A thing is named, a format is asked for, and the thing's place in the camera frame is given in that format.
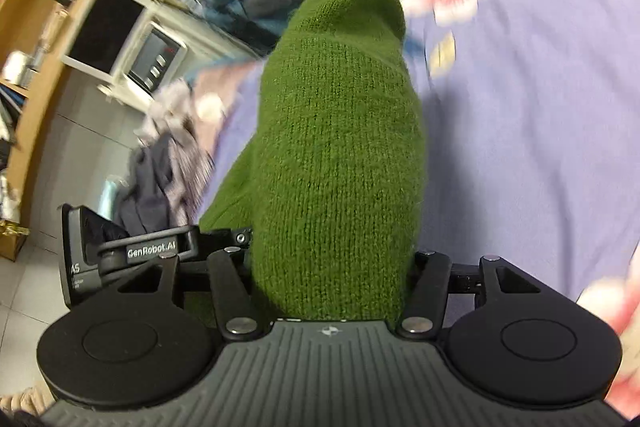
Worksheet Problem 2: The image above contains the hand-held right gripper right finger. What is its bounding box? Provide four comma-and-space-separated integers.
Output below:
396, 250, 542, 341

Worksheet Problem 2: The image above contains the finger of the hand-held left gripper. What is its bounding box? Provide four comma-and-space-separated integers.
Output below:
199, 228, 254, 254

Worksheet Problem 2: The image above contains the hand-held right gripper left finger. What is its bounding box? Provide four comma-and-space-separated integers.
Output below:
116, 246, 262, 342

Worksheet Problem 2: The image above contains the green knit sweater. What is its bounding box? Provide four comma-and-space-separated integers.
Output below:
187, 0, 429, 324

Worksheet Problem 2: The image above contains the teal plastic object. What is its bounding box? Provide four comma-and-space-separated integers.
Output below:
96, 176, 122, 224

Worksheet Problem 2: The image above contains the dark grey garment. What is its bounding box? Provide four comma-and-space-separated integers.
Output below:
116, 136, 202, 239

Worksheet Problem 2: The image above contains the grey striped garment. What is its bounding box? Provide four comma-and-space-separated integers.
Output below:
134, 79, 217, 212

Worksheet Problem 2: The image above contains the purple floral bedsheet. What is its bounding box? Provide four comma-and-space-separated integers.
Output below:
185, 0, 640, 425

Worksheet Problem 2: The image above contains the silver can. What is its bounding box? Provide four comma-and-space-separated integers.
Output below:
1, 51, 40, 88

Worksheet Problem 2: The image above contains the white appliance with display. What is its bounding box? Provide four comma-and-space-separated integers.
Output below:
59, 0, 192, 108

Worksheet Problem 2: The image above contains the wooden shelf unit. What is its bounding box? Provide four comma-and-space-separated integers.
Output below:
0, 0, 137, 264

